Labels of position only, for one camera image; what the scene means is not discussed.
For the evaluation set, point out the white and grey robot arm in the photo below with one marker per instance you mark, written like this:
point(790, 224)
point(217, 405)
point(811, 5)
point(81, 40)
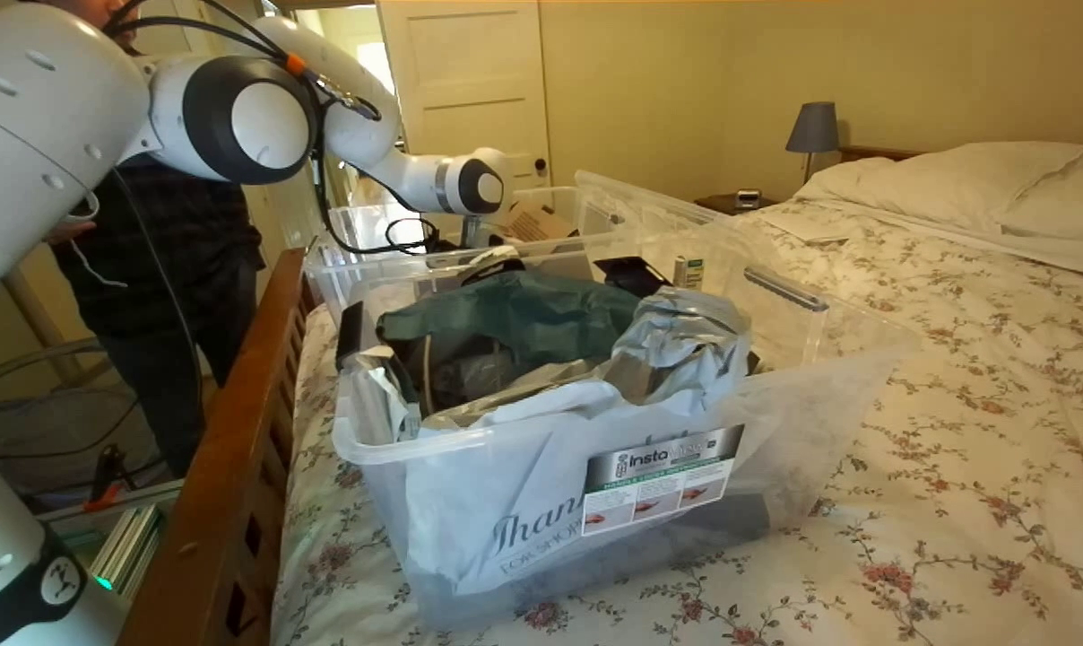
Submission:
point(73, 106)

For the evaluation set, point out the clear plastic crate with clothes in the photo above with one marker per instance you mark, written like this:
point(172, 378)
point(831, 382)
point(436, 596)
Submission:
point(695, 478)

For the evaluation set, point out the clear plastic crate with cardboard box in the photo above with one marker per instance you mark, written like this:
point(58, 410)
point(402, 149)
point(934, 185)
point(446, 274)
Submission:
point(613, 222)

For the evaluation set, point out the dark green cloth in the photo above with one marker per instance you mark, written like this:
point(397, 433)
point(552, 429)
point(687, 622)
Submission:
point(534, 319)

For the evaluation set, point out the brown cardboard box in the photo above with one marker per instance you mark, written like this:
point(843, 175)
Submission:
point(533, 224)

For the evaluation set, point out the silver foil bag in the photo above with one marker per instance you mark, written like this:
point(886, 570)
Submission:
point(679, 341)

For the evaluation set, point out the white plastic shopping bag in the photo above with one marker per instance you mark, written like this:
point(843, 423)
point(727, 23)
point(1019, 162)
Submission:
point(507, 491)

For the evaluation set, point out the white door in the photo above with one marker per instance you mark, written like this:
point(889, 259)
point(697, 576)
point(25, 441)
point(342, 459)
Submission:
point(472, 75)

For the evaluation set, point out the grey bedside lamp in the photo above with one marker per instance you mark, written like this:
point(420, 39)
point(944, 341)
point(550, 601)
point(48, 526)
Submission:
point(817, 134)

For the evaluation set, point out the person in dark clothes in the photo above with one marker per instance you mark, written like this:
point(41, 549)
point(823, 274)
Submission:
point(163, 270)

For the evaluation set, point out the wooden bed footboard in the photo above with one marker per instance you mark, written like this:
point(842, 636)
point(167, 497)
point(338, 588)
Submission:
point(213, 576)

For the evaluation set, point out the white pillow right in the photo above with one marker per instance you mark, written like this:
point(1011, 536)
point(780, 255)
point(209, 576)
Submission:
point(965, 185)

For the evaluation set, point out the white pillow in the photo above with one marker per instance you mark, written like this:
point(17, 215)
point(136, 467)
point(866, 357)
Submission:
point(1050, 210)
point(965, 185)

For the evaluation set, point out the floral bed cover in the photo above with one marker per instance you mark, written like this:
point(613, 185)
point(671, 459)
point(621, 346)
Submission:
point(955, 516)

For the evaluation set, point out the white pillow left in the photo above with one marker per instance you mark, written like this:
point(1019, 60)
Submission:
point(1050, 210)

